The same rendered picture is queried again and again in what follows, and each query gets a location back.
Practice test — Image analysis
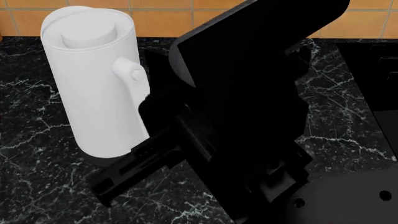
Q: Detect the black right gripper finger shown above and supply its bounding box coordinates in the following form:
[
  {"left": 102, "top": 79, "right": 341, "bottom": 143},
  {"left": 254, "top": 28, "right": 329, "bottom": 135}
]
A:
[
  {"left": 137, "top": 92, "right": 189, "bottom": 141},
  {"left": 86, "top": 129, "right": 200, "bottom": 208}
]

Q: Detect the dark grey kettle base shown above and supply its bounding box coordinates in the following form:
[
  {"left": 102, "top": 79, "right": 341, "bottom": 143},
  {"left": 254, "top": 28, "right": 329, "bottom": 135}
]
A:
[{"left": 81, "top": 149, "right": 133, "bottom": 168}]

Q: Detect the white electric kettle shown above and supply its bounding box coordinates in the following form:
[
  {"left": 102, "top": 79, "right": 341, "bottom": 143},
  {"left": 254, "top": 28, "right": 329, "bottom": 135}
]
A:
[{"left": 40, "top": 0, "right": 152, "bottom": 160}]

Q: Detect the white kettle lid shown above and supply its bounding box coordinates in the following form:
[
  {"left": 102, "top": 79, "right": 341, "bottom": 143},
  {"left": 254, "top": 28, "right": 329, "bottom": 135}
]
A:
[{"left": 42, "top": 0, "right": 134, "bottom": 51}]

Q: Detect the black stove top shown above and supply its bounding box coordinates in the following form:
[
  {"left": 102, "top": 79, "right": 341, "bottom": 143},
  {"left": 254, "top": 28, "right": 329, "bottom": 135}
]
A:
[{"left": 337, "top": 38, "right": 398, "bottom": 162}]

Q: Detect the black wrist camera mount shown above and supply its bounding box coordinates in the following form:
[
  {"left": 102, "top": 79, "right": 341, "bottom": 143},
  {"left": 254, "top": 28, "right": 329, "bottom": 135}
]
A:
[{"left": 169, "top": 0, "right": 351, "bottom": 91}]

